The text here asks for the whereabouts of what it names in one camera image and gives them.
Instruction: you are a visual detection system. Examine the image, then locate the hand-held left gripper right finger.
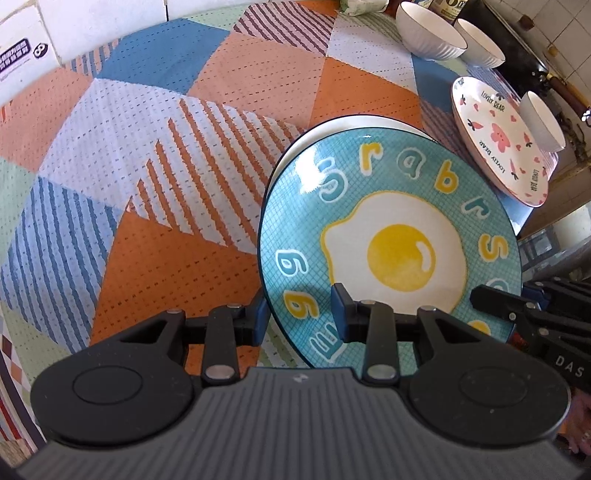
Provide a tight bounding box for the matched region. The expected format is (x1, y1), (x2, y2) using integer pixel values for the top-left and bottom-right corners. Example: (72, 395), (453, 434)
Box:
(331, 282), (505, 385)

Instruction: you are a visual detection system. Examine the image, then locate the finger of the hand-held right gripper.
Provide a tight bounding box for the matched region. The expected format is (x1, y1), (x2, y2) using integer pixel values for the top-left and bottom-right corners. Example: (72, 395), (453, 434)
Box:
(523, 277), (591, 324)
(471, 283), (591, 354)

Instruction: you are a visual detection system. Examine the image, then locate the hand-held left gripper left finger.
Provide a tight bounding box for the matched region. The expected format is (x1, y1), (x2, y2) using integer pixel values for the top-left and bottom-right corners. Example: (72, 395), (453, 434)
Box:
(117, 294), (269, 387)

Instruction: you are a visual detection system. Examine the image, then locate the blue fried egg plate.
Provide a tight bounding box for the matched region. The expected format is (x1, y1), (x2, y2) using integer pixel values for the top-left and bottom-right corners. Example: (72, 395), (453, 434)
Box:
(257, 129), (524, 369)

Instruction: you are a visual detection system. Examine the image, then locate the pink floral plate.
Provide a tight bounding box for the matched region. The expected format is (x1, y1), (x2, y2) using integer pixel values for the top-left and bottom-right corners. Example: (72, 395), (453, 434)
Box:
(450, 76), (550, 209)

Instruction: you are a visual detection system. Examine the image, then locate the small white bowl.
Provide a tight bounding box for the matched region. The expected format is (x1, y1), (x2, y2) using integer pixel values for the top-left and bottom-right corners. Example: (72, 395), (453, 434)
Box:
(519, 90), (567, 153)

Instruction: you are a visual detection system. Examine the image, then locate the white plate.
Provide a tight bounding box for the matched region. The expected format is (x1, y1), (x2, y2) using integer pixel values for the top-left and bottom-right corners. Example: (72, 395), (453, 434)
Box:
(262, 115), (437, 204)

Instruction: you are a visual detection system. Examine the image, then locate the patterned tablecloth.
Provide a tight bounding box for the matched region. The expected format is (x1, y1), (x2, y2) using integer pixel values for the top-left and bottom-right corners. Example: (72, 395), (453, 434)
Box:
(0, 0), (536, 462)

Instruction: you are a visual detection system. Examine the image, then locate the wooden rolling pin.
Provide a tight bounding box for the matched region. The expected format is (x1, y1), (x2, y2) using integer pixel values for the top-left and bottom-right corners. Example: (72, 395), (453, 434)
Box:
(547, 76), (589, 121)

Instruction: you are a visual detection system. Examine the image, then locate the black wok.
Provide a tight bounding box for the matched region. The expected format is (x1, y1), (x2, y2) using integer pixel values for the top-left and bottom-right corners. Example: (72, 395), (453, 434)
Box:
(462, 0), (552, 90)

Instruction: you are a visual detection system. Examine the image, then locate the white ribbed bowl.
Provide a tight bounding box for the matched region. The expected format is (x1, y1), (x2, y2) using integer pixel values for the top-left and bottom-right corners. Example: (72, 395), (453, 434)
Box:
(396, 1), (468, 61)

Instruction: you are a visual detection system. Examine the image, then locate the clear vinegar bottle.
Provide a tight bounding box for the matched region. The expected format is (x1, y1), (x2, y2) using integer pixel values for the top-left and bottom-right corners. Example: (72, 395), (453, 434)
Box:
(431, 0), (468, 25)

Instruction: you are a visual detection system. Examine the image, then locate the white plastic bag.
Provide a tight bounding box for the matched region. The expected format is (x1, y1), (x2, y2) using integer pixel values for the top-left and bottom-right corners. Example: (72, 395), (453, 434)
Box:
(341, 0), (391, 17)

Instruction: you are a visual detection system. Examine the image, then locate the plain white box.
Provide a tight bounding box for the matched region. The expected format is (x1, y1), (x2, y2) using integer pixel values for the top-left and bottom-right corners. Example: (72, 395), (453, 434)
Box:
(39, 0), (170, 66)

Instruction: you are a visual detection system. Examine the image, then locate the white box with purple print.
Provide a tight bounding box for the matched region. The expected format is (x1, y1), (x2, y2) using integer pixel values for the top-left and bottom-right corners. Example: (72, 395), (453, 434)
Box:
(0, 0), (62, 101)

